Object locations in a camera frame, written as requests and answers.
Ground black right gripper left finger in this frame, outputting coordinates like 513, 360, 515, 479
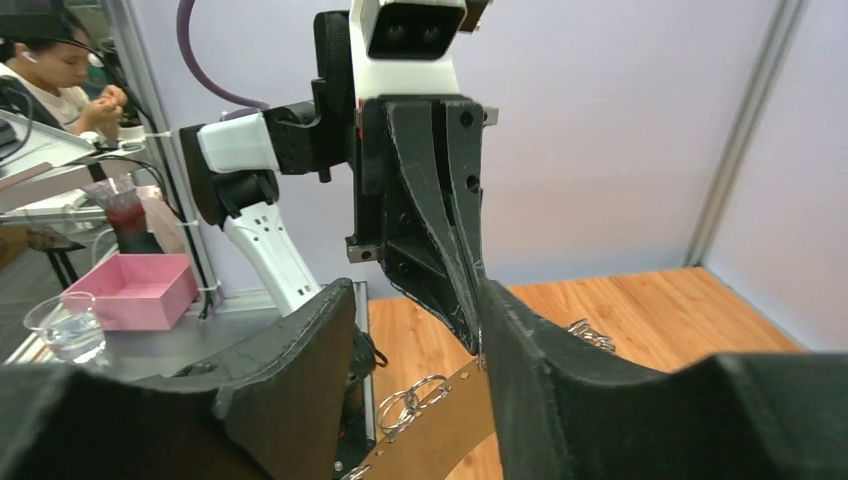
1, 278, 356, 479

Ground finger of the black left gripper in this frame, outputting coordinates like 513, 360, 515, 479
381, 99, 481, 355
443, 99, 484, 299

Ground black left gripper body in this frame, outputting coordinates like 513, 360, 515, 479
344, 95, 499, 266

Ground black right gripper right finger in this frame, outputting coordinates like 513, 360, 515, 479
479, 281, 847, 479

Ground metal key holder plate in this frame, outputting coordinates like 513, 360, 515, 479
343, 360, 495, 479

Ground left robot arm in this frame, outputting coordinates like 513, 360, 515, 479
179, 1, 498, 355

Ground pink box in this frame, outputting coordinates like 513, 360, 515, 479
65, 253, 199, 331

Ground clear plastic cup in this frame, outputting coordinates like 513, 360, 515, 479
23, 292, 106, 365

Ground person at desk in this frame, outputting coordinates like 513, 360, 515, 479
1, 12, 128, 141

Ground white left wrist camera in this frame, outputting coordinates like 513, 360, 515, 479
349, 0, 468, 100

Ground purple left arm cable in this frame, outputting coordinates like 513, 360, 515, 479
175, 0, 272, 113

